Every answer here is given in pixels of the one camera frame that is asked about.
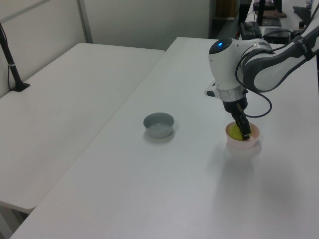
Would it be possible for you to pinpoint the black monitor stand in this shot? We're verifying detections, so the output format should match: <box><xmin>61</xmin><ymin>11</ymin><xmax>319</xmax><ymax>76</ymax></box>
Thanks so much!
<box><xmin>253</xmin><ymin>0</ymin><xmax>283</xmax><ymax>27</ymax></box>

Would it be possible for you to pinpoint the yellow cabinet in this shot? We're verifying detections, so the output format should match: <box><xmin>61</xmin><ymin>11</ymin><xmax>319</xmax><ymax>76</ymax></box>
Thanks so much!
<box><xmin>215</xmin><ymin>0</ymin><xmax>239</xmax><ymax>19</ymax></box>

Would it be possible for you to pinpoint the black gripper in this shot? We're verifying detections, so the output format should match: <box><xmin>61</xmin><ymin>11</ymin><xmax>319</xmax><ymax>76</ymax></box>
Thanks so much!
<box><xmin>222</xmin><ymin>97</ymin><xmax>251</xmax><ymax>141</ymax></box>

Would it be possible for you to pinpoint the black velcro arm strap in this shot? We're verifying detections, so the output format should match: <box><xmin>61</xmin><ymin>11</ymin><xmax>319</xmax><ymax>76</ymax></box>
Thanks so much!
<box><xmin>295</xmin><ymin>34</ymin><xmax>314</xmax><ymax>61</ymax></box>

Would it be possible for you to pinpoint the pink bowl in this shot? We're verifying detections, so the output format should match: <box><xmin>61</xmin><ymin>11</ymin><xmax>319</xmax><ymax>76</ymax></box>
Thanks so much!
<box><xmin>225</xmin><ymin>121</ymin><xmax>261</xmax><ymax>150</ymax></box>

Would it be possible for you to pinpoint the grey bowl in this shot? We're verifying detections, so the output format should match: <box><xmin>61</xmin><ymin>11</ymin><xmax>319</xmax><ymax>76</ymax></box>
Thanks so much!
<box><xmin>143</xmin><ymin>112</ymin><xmax>175</xmax><ymax>139</ymax></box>

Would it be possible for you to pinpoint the green pear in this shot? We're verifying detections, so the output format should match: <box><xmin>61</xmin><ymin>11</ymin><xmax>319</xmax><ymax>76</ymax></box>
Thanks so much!
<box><xmin>228</xmin><ymin>124</ymin><xmax>244</xmax><ymax>140</ymax></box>

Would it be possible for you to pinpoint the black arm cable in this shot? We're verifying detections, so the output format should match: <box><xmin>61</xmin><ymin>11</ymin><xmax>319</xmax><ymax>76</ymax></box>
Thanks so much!
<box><xmin>235</xmin><ymin>44</ymin><xmax>273</xmax><ymax>119</ymax></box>

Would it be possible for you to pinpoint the white side table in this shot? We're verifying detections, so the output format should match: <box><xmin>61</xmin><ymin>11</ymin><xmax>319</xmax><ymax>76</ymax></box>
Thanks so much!
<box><xmin>0</xmin><ymin>42</ymin><xmax>166</xmax><ymax>214</ymax></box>

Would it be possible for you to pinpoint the black keyboard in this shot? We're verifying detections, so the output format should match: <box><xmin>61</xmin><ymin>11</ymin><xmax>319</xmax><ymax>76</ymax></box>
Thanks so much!
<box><xmin>292</xmin><ymin>5</ymin><xmax>319</xmax><ymax>23</ymax></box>

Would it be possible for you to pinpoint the black electronics box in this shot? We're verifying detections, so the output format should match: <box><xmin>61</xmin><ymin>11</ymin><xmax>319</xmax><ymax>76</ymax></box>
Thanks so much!
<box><xmin>263</xmin><ymin>29</ymin><xmax>292</xmax><ymax>44</ymax></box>

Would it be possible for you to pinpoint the black case with green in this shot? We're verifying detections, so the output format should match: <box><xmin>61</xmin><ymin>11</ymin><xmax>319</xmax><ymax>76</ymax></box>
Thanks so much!
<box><xmin>240</xmin><ymin>21</ymin><xmax>261</xmax><ymax>41</ymax></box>

